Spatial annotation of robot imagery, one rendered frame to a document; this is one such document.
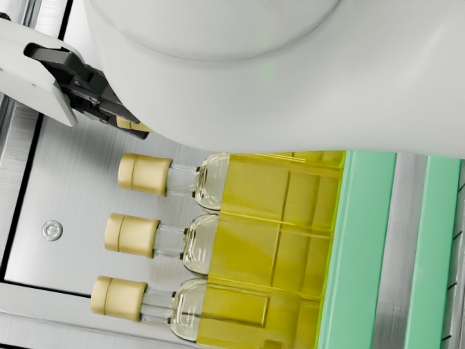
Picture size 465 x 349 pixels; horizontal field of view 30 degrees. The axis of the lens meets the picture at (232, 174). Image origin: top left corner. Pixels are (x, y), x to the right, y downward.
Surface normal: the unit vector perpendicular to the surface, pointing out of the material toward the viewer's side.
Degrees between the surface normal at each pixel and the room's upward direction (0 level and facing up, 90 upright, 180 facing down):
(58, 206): 90
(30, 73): 86
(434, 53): 72
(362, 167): 90
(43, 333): 90
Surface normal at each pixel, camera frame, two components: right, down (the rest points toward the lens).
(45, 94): -0.44, 0.84
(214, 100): 0.01, 0.90
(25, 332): -0.03, -0.27
